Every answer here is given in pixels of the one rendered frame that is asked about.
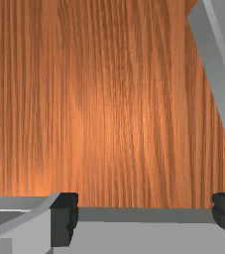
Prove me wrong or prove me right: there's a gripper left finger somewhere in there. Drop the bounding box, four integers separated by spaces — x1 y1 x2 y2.
0 191 79 254

